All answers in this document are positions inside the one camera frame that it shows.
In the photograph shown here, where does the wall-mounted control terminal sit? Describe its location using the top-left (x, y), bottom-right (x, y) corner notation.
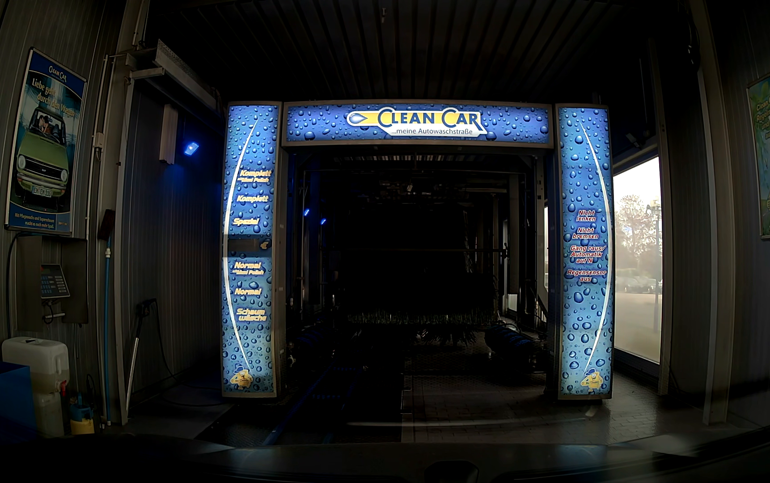
top-left (15, 233), bottom-right (89, 331)

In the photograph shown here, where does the white wall-mounted box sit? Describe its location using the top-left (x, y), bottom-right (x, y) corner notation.
top-left (160, 104), bottom-right (179, 165)

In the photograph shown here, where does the poster with green car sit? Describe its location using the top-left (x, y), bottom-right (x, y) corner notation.
top-left (4, 47), bottom-right (88, 236)

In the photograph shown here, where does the overhead door mechanism rail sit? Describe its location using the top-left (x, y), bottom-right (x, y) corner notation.
top-left (127, 39), bottom-right (220, 114)

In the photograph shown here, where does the yellow and blue spray bottle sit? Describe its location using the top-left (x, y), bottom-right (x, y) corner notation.
top-left (68, 394), bottom-right (96, 436)

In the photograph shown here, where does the large side window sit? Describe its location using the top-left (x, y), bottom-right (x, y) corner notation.
top-left (612, 156), bottom-right (664, 364)

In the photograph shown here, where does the car's own bonnet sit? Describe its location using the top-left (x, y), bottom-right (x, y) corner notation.
top-left (177, 411), bottom-right (770, 483)

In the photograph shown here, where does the white plastic canister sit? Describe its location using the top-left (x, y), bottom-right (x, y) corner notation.
top-left (1, 336), bottom-right (71, 439)

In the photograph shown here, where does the pressure washer lance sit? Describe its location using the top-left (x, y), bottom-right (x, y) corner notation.
top-left (125, 298), bottom-right (158, 413)

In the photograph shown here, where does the blue illuminated car wash portal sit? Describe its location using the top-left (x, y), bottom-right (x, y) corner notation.
top-left (220, 100), bottom-right (615, 401)

